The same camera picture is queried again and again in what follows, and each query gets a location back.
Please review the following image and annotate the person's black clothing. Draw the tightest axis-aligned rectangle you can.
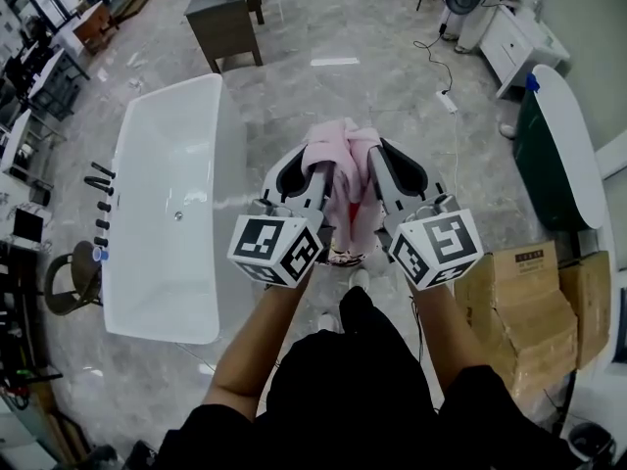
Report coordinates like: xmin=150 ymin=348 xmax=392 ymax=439
xmin=155 ymin=286 xmax=585 ymax=470

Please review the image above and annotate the black power cable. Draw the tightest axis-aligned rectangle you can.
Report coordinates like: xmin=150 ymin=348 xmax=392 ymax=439
xmin=412 ymin=21 xmax=455 ymax=93

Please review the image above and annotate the black bathtub faucet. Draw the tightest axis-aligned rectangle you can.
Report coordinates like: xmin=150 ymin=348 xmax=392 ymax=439
xmin=83 ymin=161 xmax=118 ymax=196

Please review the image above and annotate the small patterned basket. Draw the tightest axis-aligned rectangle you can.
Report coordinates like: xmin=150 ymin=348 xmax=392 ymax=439
xmin=324 ymin=241 xmax=381 ymax=267

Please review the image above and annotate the narrow cardboard box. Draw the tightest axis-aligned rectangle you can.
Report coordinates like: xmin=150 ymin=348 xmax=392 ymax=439
xmin=557 ymin=250 xmax=614 ymax=372

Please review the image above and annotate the person's white shoe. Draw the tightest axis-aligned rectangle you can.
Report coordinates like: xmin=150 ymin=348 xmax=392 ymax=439
xmin=349 ymin=267 xmax=371 ymax=294
xmin=316 ymin=312 xmax=342 ymax=335

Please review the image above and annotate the white power strip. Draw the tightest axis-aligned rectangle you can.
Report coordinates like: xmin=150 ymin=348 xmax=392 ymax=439
xmin=435 ymin=89 xmax=459 ymax=115

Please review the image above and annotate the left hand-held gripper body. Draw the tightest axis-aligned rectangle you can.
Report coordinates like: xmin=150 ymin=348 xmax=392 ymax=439
xmin=226 ymin=144 xmax=336 ymax=288

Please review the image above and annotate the white low cabinet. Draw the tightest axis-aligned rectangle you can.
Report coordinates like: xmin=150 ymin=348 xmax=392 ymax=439
xmin=479 ymin=4 xmax=572 ymax=100

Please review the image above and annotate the dark vanity cabinet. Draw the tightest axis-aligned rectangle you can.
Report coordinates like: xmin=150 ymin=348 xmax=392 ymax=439
xmin=183 ymin=0 xmax=266 ymax=74

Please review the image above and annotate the laptop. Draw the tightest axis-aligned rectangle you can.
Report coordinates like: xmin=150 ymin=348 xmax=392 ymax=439
xmin=11 ymin=207 xmax=46 ymax=242

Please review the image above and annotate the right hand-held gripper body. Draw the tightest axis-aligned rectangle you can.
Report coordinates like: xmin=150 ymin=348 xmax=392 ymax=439
xmin=366 ymin=137 xmax=484 ymax=291

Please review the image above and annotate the large cardboard box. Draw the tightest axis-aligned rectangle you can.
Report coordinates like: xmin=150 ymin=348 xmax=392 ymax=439
xmin=454 ymin=240 xmax=580 ymax=401

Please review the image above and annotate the wooden cabinet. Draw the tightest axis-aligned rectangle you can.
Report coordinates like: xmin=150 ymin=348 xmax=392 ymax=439
xmin=72 ymin=0 xmax=120 ymax=56

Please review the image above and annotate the pink cloth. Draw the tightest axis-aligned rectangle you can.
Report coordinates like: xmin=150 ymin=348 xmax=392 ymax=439
xmin=299 ymin=117 xmax=389 ymax=259

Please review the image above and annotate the green bathtub with white rim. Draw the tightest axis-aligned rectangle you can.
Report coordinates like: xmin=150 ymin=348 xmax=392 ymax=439
xmin=510 ymin=64 xmax=609 ymax=232

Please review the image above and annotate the person's right forearm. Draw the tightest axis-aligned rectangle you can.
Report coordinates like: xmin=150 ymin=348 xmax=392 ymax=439
xmin=406 ymin=281 xmax=492 ymax=406

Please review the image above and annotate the person's left forearm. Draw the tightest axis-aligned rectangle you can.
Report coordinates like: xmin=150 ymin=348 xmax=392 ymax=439
xmin=202 ymin=272 xmax=315 ymax=423

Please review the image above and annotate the black waste bin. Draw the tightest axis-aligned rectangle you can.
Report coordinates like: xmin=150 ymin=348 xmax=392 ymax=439
xmin=567 ymin=421 xmax=616 ymax=465

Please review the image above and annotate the brown round chair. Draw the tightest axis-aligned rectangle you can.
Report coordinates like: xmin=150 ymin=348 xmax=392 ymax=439
xmin=44 ymin=240 xmax=104 ymax=317

